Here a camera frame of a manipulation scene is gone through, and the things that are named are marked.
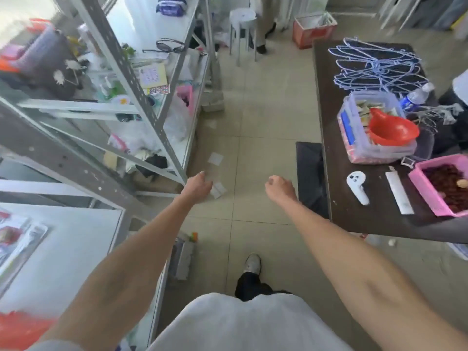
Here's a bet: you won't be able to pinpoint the clear plastic storage box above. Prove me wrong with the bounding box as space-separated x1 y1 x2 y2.
337 90 418 165

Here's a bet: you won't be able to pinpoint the white handheld controller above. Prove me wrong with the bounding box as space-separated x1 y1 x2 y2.
346 171 370 206

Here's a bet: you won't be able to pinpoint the person's left hand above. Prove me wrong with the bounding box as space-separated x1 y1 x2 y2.
181 171 213 204

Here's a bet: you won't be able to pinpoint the pink plastic container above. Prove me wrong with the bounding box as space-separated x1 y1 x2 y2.
177 85 194 115

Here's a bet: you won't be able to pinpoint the white round stool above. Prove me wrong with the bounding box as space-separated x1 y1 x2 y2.
229 7 258 67

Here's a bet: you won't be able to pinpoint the black sunglasses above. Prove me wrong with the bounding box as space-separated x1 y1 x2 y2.
142 39 186 54

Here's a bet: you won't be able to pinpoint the red cardboard box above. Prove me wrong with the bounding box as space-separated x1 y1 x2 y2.
292 11 338 50

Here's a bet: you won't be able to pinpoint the person's right forearm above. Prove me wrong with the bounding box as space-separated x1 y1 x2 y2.
280 196 468 351

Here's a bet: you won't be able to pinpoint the dark brown table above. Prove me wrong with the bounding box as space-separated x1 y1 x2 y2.
313 39 468 244

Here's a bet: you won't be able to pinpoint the grey metal shelving rack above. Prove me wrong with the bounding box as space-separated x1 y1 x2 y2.
0 0 224 220

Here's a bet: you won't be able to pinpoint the pile of blue wire hangers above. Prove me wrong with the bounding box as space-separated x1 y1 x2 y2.
328 37 429 92

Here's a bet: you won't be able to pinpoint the white cabinet top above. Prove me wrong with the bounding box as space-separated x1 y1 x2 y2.
0 203 127 351

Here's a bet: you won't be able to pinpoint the grey brick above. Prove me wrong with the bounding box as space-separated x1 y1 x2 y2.
201 92 224 112

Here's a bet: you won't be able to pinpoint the purple wet wipes pack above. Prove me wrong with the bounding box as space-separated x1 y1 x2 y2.
156 0 188 17

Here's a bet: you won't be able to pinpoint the pink plastic basket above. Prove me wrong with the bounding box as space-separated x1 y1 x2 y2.
408 154 468 218

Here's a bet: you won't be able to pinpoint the white paper sleeve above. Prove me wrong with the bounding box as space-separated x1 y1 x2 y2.
385 171 415 215

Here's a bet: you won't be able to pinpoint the person's left forearm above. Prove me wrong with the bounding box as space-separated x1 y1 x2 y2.
37 190 200 351

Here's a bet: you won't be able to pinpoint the person's white shirt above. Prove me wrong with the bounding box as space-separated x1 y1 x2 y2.
146 292 353 351

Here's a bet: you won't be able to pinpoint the red plastic funnel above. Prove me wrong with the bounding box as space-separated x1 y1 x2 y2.
368 107 420 146

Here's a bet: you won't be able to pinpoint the person's right hand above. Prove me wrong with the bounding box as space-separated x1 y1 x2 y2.
265 175 298 202

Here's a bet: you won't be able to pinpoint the yellow printed card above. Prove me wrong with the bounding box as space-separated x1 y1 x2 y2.
139 62 171 95

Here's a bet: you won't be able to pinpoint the person's black trouser leg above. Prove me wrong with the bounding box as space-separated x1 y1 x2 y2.
235 272 292 302

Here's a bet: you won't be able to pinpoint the clear plastic bag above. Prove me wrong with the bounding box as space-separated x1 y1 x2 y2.
163 95 192 143

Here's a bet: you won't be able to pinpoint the black bag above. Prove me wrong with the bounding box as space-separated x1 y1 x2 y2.
15 30 84 100

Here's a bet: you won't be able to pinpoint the person's white shoe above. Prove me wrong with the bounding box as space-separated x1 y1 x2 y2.
244 253 262 276

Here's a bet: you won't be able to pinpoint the clear plastic water bottle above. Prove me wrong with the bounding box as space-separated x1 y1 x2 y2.
399 82 436 111

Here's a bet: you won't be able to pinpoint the red dried fruits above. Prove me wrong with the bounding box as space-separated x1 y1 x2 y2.
422 164 468 213

